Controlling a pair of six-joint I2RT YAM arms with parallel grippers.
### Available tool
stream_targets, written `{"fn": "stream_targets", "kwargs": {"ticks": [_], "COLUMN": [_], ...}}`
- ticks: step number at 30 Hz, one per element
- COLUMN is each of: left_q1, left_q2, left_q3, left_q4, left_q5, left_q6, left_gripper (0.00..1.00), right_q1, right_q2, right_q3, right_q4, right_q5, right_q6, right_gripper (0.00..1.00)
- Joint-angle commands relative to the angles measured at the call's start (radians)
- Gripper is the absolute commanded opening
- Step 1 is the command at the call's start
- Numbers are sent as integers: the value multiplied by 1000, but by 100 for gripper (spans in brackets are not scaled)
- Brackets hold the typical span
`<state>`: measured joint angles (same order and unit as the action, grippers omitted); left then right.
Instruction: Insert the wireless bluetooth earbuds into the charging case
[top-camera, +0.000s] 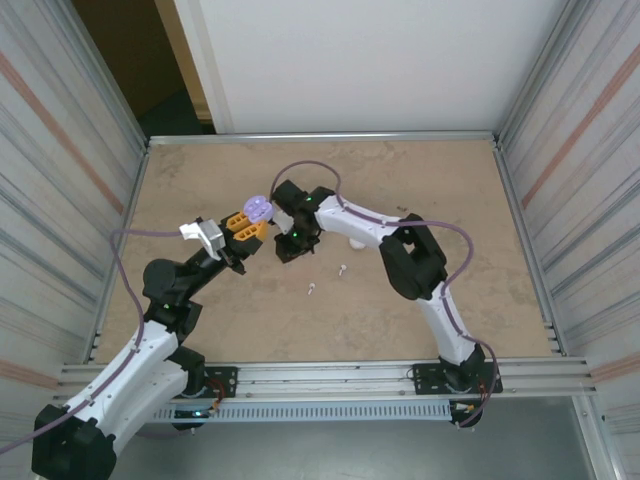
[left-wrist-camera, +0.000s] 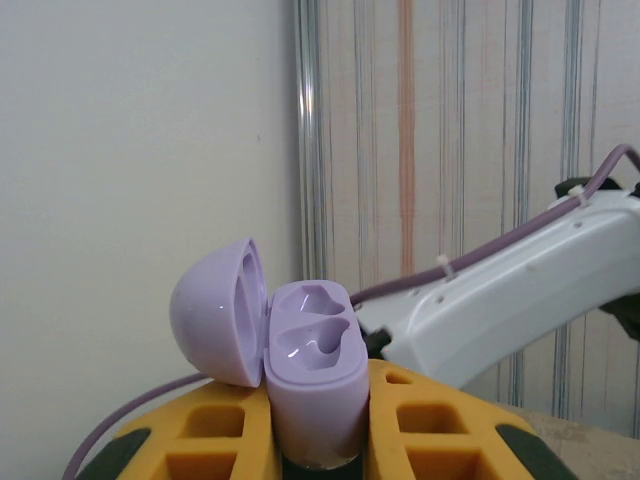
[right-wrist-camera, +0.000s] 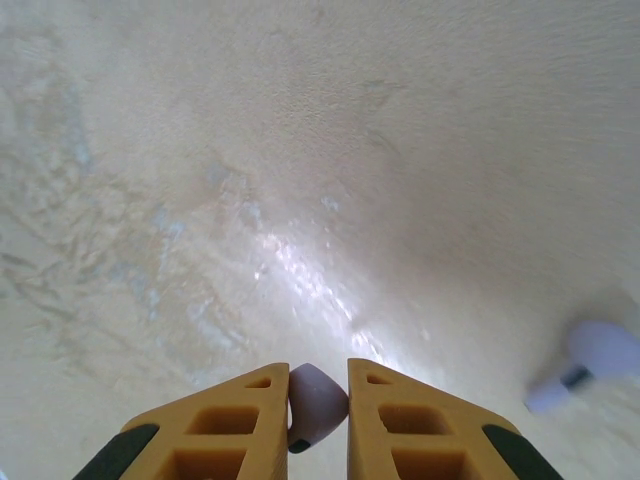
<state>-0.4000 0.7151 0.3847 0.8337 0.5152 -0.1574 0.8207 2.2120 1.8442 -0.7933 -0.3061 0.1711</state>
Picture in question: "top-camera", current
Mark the purple earbud charging case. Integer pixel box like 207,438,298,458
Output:
241,193,276,224

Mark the tan wooden door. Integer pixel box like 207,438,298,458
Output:
152,0,215,122

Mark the translucent corrugated side panel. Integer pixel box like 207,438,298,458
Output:
0,0,149,480
499,0,640,480

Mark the grey metal sheet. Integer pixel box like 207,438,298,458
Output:
112,422,601,480

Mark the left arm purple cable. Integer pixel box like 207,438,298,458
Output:
0,227,194,451

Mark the aluminium table side rail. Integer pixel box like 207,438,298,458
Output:
84,142,151,364
492,139,569,354

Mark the aluminium frame crossbar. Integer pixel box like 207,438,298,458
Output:
146,130,501,147

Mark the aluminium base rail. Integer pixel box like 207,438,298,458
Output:
53,355,599,404

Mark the white door frame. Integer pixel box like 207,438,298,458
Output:
172,0,236,135

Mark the grey slotted cable duct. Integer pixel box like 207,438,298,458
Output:
152,401,454,425

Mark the aluminium frame post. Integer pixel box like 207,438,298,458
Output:
47,0,151,151
492,0,596,144

